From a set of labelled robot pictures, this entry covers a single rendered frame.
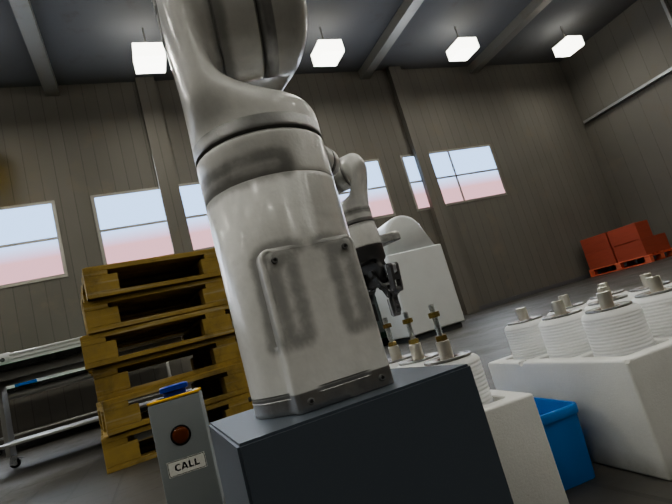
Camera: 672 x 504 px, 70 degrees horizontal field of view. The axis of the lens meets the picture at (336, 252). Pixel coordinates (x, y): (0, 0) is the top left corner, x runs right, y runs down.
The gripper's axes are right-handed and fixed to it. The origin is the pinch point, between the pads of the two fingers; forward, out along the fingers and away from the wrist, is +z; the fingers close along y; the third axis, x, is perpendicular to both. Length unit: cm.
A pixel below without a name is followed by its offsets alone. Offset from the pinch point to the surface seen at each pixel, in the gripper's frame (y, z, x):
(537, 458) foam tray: 30.5, 25.5, -8.4
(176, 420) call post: 3.8, 6.8, -46.8
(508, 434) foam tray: 29.2, 21.2, -11.2
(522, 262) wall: -472, -35, 874
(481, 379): 26.2, 13.7, -9.4
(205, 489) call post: 4.5, 16.6, -45.2
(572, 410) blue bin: 28.4, 23.9, 8.0
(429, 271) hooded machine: -303, -39, 376
